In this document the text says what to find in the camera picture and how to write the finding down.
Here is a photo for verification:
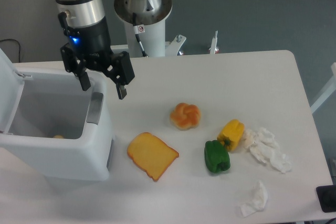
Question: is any white trash can lid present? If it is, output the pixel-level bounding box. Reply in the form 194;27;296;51
1;49;32;133

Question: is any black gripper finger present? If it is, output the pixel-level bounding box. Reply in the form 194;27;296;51
60;43;91;91
103;51;135;100

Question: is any yellow bell pepper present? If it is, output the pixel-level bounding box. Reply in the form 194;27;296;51
217;119;245;152

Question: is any black device at table edge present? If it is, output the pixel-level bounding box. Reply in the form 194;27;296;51
316;185;336;213

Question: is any round knotted bread roll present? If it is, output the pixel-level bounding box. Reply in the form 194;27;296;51
170;103;202;130

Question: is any white frame leveling foot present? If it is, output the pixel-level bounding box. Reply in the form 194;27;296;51
209;30;219;55

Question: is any small crumpled white tissue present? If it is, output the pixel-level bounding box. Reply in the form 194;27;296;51
240;180;268;218

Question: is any toast bread slice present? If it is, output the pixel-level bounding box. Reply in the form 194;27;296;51
127;132;179;182

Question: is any white frame bar right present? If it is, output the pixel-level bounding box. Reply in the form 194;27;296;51
310;62;335;114

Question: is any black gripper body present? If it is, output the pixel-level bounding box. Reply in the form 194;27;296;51
58;12;112;73

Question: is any black floor cable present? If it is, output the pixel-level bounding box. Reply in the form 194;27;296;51
0;39;22;63

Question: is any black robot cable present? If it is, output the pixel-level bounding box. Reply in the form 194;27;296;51
132;13;149;58

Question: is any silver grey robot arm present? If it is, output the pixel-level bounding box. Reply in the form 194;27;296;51
55;0;172;99

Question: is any large crumpled white tissue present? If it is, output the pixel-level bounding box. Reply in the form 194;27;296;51
241;127;292;174

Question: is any green bell pepper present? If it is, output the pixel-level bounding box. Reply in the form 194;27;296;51
204;140;230;174

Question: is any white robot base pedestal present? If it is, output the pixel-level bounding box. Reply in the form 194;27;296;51
111;21;186;58

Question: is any white trash can body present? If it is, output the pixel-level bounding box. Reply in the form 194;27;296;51
1;67;114;181

